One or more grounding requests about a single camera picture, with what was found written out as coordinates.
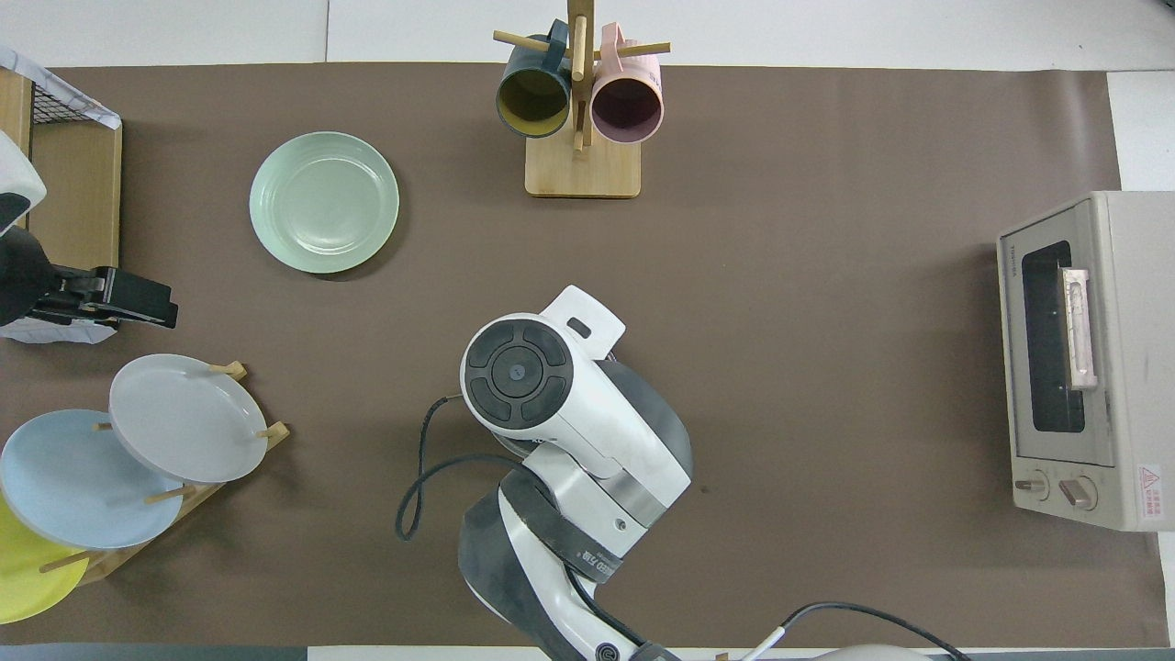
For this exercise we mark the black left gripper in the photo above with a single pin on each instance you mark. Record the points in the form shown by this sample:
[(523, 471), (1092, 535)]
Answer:
[(23, 275)]

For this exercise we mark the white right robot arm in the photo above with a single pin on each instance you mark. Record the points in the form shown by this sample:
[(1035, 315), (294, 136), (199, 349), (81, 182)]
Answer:
[(587, 431)]

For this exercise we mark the grey plate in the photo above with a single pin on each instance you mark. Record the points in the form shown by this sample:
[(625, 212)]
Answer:
[(184, 422)]

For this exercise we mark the light blue plate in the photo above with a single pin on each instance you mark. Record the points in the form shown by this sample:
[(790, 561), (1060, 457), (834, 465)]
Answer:
[(73, 477)]

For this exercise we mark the wooden plate rack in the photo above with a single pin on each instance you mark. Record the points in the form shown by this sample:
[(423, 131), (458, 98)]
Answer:
[(197, 500)]

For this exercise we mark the green plate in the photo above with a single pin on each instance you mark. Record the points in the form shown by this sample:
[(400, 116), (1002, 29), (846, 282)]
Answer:
[(324, 202)]

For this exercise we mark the yellow plate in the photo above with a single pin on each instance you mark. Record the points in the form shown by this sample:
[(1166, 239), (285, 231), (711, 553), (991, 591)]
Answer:
[(23, 578)]

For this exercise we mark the wooden shelf rack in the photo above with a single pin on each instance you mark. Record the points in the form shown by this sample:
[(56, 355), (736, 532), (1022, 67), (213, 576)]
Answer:
[(83, 202)]

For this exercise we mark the white patterned cloth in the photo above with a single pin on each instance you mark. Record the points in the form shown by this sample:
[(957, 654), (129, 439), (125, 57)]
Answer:
[(14, 60)]

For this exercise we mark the dark teal mug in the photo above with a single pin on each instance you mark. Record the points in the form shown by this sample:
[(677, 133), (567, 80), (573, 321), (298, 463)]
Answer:
[(532, 96)]

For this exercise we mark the wooden mug tree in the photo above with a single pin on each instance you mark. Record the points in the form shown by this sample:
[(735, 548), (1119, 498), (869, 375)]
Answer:
[(583, 170)]

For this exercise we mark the pink ribbed mug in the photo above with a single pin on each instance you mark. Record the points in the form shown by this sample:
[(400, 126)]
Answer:
[(627, 106)]

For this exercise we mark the brown table mat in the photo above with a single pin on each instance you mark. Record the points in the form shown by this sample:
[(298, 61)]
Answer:
[(826, 367)]

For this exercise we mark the beige toaster oven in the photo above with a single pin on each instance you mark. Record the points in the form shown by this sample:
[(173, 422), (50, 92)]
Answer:
[(1129, 367)]

